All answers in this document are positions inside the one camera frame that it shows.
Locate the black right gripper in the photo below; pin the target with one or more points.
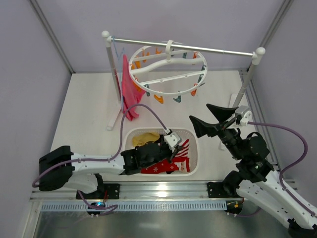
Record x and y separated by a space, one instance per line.
219 127

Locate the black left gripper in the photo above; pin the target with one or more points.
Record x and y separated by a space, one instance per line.
167 152

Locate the teal clothes peg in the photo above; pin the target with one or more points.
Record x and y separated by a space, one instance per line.
178 98

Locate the white round clip hanger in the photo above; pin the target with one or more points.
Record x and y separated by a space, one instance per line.
167 70

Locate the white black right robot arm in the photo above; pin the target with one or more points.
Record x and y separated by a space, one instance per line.
255 178

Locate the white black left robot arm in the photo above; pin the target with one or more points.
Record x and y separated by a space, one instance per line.
64 168

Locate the white perforated plastic basket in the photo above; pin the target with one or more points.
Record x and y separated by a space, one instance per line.
193 152

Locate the pink towel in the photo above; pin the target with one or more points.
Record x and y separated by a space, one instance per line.
131 93

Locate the white metal clothes rack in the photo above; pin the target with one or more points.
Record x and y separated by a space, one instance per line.
170 107

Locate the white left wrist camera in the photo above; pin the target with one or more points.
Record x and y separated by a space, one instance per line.
172 140

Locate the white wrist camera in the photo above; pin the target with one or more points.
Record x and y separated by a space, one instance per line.
243 115
172 140

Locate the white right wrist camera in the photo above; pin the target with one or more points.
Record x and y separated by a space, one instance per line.
243 115

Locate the white slotted cable duct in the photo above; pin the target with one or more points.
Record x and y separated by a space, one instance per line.
139 206

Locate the aluminium mounting rail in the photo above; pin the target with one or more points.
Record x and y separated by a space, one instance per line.
142 190

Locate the blue wire hanger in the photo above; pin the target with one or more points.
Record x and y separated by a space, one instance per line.
119 56

